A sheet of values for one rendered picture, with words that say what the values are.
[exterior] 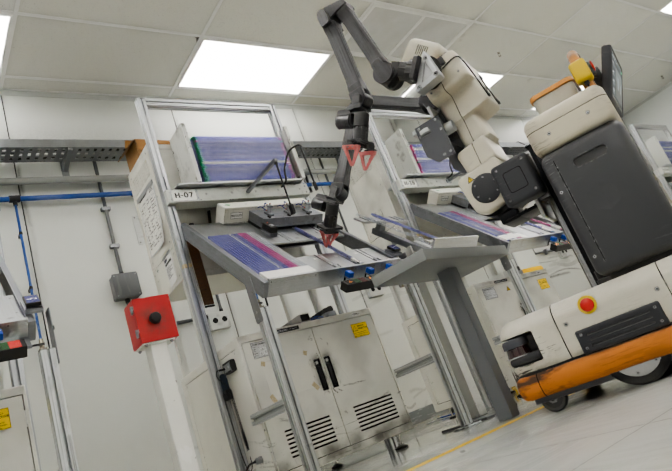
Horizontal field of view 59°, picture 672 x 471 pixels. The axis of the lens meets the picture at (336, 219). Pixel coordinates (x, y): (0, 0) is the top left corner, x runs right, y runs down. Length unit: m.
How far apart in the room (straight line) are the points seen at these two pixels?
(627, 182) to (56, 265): 3.33
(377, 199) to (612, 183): 2.18
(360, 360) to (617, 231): 1.30
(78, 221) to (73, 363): 0.95
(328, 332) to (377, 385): 0.31
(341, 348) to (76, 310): 1.96
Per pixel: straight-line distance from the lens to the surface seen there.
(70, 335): 4.00
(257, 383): 2.40
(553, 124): 1.91
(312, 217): 2.90
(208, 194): 2.86
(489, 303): 3.37
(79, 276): 4.14
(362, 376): 2.67
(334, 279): 2.37
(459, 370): 2.76
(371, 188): 3.84
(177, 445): 2.06
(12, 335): 1.91
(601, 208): 1.84
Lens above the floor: 0.16
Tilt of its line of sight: 18 degrees up
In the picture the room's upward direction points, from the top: 21 degrees counter-clockwise
